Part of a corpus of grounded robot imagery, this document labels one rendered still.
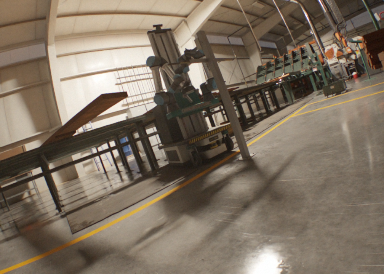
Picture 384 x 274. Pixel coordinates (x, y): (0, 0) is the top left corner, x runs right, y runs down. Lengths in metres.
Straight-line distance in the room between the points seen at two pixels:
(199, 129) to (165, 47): 1.15
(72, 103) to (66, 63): 1.90
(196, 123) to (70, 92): 7.49
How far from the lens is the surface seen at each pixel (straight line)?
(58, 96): 8.26
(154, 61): 2.20
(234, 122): 1.92
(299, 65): 11.94
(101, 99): 1.62
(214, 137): 2.27
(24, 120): 9.09
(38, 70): 9.84
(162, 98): 2.14
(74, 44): 10.57
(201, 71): 11.87
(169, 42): 2.82
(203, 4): 11.95
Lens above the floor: 0.49
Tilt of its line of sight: 2 degrees down
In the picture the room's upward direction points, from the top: 20 degrees counter-clockwise
